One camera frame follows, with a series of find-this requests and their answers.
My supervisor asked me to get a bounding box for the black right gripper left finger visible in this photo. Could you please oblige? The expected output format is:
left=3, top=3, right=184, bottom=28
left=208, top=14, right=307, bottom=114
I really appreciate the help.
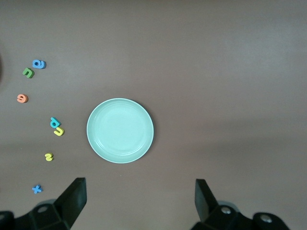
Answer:
left=14, top=177, right=87, bottom=230

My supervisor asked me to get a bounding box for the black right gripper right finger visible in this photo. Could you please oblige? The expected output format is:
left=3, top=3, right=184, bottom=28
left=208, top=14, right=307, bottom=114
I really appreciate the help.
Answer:
left=189, top=179, right=292, bottom=230

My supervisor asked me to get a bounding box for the teal letter p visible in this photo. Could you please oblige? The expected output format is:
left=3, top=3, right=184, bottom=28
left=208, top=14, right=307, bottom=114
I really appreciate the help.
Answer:
left=49, top=116, right=61, bottom=128

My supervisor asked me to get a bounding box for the green plate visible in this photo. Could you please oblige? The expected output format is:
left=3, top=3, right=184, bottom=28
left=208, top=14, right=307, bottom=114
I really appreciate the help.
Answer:
left=86, top=97, right=154, bottom=164

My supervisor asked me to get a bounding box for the orange letter e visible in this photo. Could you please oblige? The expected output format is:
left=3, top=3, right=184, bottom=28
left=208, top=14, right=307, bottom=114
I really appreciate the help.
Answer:
left=16, top=93, right=29, bottom=104

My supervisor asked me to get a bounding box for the brown table cover sheet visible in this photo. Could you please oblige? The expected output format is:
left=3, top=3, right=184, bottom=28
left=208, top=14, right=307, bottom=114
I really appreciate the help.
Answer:
left=0, top=0, right=307, bottom=230

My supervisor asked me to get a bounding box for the green letter u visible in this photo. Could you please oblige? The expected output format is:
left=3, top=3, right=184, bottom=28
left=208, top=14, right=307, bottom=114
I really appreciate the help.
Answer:
left=22, top=68, right=35, bottom=79

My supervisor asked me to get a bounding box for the blue letter a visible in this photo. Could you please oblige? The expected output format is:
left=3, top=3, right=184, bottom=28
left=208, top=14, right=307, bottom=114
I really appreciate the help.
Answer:
left=32, top=59, right=47, bottom=69

